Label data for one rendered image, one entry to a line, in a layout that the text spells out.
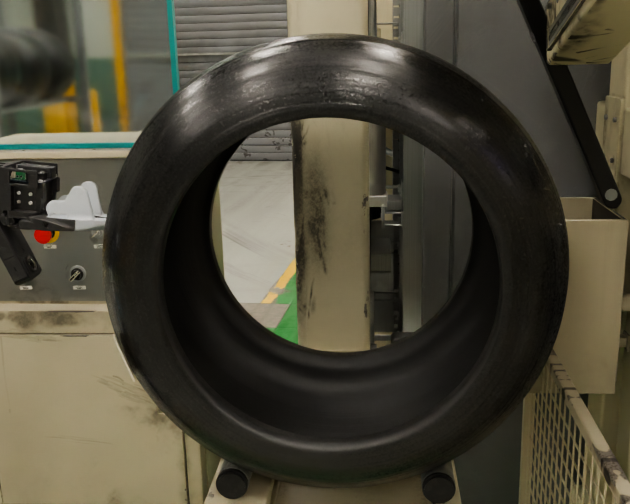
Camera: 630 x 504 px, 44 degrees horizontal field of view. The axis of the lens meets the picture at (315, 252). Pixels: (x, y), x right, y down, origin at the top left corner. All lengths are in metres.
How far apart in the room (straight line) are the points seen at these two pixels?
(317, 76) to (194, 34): 9.88
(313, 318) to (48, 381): 0.80
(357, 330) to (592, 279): 0.40
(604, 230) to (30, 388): 1.34
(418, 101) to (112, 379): 1.22
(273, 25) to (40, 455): 8.83
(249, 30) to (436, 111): 9.69
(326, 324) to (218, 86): 0.59
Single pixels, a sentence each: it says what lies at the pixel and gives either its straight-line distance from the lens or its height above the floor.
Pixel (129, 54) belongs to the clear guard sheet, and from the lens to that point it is 1.77.
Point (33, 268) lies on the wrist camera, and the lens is 1.17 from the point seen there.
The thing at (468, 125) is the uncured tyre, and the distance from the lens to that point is 0.91.
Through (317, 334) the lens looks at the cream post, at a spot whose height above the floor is 0.98.
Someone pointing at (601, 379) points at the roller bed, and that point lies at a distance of 1.40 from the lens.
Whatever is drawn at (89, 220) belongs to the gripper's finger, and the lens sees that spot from 1.09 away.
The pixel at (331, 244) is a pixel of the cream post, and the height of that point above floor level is 1.14.
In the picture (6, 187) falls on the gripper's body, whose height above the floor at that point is 1.31.
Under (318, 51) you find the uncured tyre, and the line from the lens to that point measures 0.92.
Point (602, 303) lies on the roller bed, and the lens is 1.35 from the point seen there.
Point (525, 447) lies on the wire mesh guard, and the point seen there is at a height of 0.76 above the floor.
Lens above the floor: 1.48
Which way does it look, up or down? 15 degrees down
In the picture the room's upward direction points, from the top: 2 degrees counter-clockwise
